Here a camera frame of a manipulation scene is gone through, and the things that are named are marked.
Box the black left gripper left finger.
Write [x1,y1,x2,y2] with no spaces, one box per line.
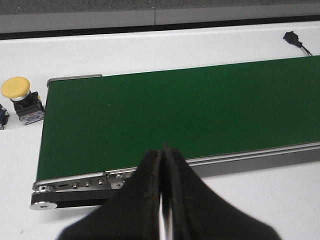
[58,150,161,240]

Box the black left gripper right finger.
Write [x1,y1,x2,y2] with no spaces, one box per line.
[161,145,280,240]

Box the green conveyor belt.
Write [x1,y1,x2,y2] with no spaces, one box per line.
[36,56,320,181]

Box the grey speckled stone counter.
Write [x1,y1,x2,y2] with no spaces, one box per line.
[0,0,320,34]

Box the aluminium conveyor front rail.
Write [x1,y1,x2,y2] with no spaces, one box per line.
[107,141,320,181]

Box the white conveyor back rail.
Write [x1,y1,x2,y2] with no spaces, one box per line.
[0,21,320,85]

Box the black sensor with cable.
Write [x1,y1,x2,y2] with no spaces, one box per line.
[283,31,313,57]

